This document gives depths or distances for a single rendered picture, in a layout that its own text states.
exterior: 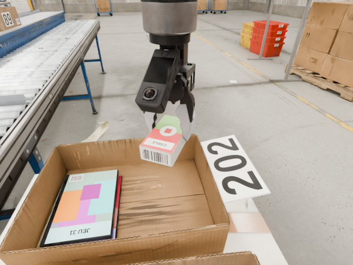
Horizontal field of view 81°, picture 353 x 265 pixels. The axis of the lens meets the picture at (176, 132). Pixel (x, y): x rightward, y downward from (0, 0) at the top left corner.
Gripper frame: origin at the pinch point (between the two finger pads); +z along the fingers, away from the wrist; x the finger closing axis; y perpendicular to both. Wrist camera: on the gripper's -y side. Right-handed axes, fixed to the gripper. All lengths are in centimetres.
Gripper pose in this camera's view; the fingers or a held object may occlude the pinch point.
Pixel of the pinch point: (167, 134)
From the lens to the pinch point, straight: 45.5
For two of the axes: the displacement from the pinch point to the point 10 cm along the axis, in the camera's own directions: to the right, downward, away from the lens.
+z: 0.0, 8.2, 5.7
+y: 3.4, -5.3, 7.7
